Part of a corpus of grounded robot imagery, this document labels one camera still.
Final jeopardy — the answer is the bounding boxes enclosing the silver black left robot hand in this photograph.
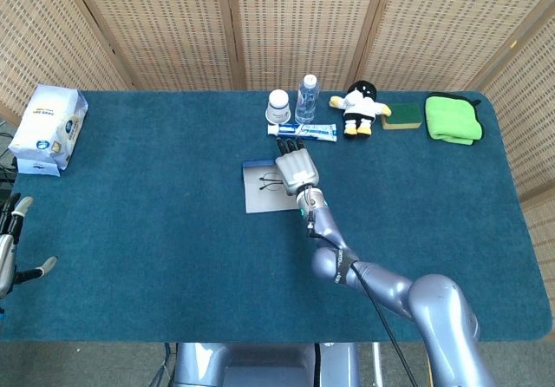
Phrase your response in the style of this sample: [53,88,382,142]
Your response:
[0,192,59,299]

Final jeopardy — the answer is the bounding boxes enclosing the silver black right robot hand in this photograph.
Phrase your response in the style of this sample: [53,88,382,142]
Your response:
[275,137,321,197]

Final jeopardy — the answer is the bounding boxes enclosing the black thin-framed eyeglasses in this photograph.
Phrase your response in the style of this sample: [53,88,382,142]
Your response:
[258,172,287,192]

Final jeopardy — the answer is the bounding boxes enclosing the blue folding glasses case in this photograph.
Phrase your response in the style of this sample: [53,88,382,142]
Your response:
[241,157,310,214]

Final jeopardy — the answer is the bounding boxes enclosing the white blue toothpaste tube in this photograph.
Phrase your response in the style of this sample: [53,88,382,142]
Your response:
[266,122,338,142]

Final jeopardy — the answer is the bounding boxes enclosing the black white plush toy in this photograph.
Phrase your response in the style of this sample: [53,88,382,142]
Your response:
[329,80,393,138]

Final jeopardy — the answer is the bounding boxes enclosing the white upturned paper cup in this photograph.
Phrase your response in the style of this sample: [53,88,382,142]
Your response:
[264,89,291,125]

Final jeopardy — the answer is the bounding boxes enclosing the clear plastic water bottle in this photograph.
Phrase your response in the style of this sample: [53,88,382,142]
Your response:
[295,74,321,125]

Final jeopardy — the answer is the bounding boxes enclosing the yellow green scrub sponge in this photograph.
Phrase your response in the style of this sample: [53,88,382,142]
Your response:
[381,102,423,131]

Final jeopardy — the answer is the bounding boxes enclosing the teal table carpet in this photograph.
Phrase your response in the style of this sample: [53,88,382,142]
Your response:
[0,90,554,344]

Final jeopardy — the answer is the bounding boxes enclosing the folded lime green cloth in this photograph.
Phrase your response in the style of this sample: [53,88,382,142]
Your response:
[424,92,484,147]

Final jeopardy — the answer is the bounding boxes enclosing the woven bamboo folding screen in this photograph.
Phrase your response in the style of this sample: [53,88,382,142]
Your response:
[0,0,555,292]

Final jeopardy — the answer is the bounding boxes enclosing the silver robot torso base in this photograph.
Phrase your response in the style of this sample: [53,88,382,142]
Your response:
[173,342,361,387]

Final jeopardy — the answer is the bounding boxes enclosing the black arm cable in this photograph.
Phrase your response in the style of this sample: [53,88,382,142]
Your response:
[304,186,420,387]

